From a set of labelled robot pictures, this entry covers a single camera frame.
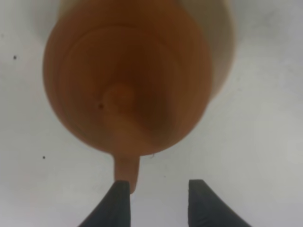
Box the beige round teapot saucer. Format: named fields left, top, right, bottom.
left=33, top=0, right=237, bottom=105

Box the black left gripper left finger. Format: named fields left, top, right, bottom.
left=79, top=181, right=131, bottom=227

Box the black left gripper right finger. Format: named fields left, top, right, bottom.
left=187, top=180, right=249, bottom=227

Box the brown clay teapot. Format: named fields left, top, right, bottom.
left=43, top=0, right=213, bottom=192

